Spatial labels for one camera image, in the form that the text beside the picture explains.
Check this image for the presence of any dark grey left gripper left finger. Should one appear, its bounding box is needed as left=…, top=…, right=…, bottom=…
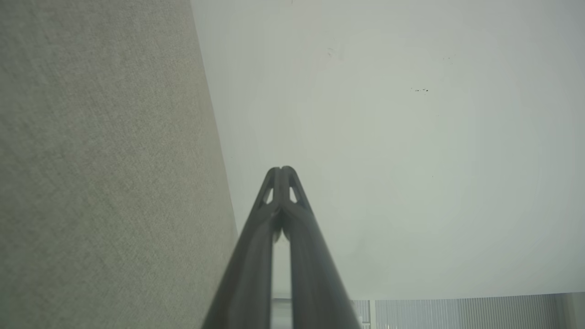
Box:
left=201, top=167, right=281, bottom=329

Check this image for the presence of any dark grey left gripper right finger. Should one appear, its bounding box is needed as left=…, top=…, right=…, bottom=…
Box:
left=282, top=166, right=362, bottom=329

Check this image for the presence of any grey slatted blind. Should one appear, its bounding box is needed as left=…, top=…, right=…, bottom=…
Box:
left=352, top=292, right=585, bottom=329

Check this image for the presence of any grey fabric sofa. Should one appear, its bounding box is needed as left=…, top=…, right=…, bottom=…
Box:
left=0, top=0, right=238, bottom=329

